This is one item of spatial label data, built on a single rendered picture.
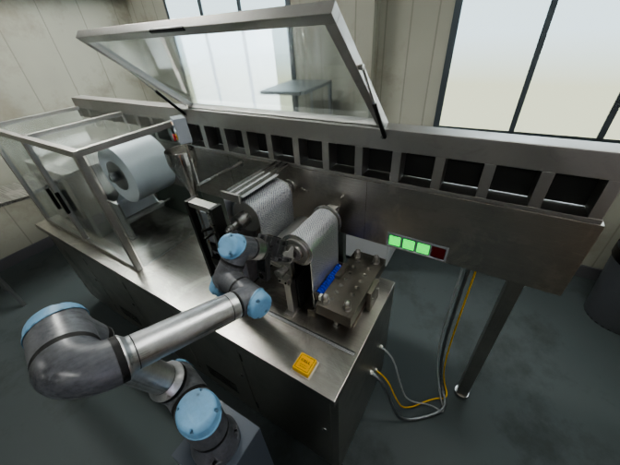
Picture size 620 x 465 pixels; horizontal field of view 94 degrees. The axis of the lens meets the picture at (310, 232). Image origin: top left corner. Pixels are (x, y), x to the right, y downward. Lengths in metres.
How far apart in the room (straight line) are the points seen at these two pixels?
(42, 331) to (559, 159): 1.32
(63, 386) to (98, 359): 0.06
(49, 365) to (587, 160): 1.33
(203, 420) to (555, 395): 2.16
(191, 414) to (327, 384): 0.48
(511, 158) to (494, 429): 1.65
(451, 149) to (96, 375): 1.10
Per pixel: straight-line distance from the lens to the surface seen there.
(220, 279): 0.89
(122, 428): 2.48
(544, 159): 1.11
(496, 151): 1.10
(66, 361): 0.71
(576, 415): 2.57
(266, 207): 1.23
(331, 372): 1.22
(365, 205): 1.29
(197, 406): 1.00
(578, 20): 2.80
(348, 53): 0.84
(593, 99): 2.88
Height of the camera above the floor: 1.97
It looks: 35 degrees down
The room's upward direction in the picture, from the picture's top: 4 degrees counter-clockwise
